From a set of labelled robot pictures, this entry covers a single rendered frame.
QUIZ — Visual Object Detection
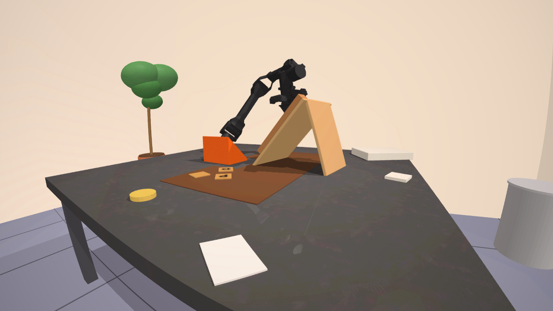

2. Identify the yellow flat disc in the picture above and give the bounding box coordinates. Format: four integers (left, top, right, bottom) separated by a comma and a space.
130, 189, 156, 202

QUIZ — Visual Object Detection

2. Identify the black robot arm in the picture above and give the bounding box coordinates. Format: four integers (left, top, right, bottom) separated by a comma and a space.
220, 59, 308, 142

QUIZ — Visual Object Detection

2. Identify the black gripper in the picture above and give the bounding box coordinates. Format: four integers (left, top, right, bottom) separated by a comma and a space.
269, 83, 296, 112

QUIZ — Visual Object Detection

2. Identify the cream flat card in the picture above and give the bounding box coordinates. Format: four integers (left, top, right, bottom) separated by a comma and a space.
200, 235, 267, 286

